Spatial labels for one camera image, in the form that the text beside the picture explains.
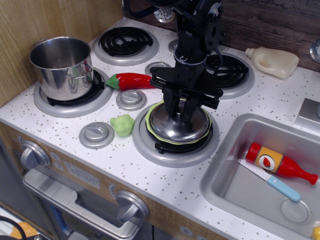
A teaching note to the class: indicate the hanging silver strainer ladle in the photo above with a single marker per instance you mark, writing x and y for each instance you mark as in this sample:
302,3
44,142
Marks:
164,15

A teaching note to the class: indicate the silver stove knob centre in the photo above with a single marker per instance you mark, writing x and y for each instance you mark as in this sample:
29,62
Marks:
131,100

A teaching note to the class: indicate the black burner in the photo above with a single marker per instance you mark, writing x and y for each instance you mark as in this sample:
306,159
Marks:
97,87
224,71
172,135
125,41

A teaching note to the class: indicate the silver sink basin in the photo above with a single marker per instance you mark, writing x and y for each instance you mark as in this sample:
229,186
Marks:
237,190

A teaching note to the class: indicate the cream toy jug bottle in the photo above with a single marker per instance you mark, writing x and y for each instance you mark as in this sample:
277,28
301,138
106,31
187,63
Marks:
278,63

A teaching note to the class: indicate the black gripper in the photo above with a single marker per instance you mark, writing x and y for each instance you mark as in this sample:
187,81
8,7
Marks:
185,80

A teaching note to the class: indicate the back right black burner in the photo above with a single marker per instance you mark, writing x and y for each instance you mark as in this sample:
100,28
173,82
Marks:
224,71

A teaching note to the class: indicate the silver faucet base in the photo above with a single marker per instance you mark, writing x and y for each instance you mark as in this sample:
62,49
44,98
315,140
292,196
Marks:
309,115

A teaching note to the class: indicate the silver stove knob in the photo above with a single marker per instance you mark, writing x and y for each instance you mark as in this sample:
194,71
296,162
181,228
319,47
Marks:
173,45
96,135
157,64
131,100

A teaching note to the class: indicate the small green toy lettuce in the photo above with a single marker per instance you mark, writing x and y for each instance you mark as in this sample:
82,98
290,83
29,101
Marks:
122,125

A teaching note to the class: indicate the red toy chili pepper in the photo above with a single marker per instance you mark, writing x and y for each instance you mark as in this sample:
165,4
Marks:
128,81

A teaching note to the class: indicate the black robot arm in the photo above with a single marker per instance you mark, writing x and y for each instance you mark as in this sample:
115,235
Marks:
199,30

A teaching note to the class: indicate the silver oven door handle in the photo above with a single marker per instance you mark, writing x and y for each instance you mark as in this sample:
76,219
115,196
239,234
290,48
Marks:
77,222

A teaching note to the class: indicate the silver stove knob middle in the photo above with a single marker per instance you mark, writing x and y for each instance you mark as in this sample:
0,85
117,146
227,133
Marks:
157,64

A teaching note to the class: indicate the yellow toy bottom right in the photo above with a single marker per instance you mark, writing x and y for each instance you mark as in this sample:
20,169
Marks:
316,233

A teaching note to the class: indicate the steel cooking pot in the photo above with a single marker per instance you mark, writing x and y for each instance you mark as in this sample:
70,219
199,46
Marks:
63,67

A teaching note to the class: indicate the back left black burner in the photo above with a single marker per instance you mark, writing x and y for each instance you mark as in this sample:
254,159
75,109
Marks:
125,41

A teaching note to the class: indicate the front left black burner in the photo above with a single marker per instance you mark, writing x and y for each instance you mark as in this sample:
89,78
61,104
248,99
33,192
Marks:
97,87

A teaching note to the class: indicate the right oven dial knob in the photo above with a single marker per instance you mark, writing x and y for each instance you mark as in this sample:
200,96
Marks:
130,206

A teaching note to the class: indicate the oven dial knob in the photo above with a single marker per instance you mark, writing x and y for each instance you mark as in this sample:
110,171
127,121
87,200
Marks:
130,206
33,156

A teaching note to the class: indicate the red toy ketchup bottle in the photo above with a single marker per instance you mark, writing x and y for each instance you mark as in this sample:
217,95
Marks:
277,163

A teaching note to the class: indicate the silver stove knob back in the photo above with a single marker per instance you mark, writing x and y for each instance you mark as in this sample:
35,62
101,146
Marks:
173,45

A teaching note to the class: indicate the left oven dial knob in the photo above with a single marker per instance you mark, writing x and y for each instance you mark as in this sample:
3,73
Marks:
33,156

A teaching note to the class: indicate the oven clock display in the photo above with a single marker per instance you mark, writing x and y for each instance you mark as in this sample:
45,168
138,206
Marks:
83,175

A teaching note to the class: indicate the front right black burner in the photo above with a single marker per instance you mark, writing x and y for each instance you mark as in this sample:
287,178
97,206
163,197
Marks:
172,135

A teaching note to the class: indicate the green plastic plate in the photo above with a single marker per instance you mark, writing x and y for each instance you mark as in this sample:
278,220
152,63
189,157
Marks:
148,120

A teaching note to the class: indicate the steel pot lid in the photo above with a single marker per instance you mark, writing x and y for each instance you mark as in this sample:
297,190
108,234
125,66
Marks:
175,128

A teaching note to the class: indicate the silver stove knob front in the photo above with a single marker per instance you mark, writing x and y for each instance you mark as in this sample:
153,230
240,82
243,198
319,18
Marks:
96,135

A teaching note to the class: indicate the toy knife blue handle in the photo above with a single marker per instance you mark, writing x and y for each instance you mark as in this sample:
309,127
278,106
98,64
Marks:
271,180

